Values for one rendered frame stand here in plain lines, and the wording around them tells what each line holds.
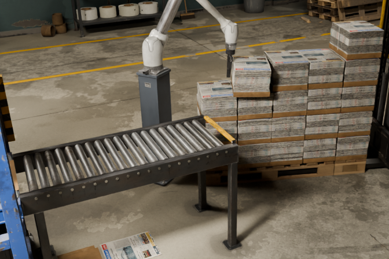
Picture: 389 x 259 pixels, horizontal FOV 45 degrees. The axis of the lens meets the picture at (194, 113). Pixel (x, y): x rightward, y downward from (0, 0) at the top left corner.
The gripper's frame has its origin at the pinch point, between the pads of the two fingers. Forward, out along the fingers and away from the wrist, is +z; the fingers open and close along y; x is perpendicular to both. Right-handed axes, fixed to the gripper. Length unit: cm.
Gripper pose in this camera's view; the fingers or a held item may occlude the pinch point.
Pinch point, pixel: (228, 73)
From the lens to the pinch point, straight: 384.2
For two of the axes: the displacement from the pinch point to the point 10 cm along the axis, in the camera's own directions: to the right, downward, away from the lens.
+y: -1.0, -4.0, 9.1
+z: -0.5, 9.2, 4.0
